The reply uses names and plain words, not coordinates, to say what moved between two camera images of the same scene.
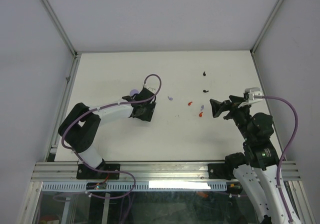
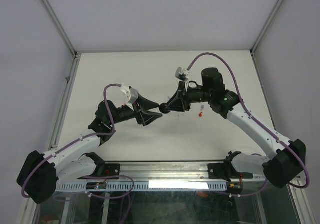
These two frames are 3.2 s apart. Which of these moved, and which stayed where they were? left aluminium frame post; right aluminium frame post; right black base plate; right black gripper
Moved: right black gripper
Stayed: right black base plate; left aluminium frame post; right aluminium frame post
